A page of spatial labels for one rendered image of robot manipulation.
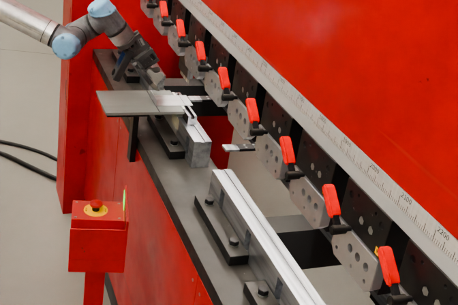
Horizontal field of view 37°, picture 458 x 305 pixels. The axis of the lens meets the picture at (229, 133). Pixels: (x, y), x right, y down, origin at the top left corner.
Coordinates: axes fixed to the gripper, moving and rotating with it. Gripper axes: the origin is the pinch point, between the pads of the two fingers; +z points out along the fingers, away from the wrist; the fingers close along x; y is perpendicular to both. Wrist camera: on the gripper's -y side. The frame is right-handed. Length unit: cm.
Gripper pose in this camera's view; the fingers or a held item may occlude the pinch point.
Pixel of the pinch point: (154, 88)
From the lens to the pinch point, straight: 229.3
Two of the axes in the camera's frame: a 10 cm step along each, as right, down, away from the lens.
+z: 4.9, 6.7, 5.7
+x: -3.4, -4.5, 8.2
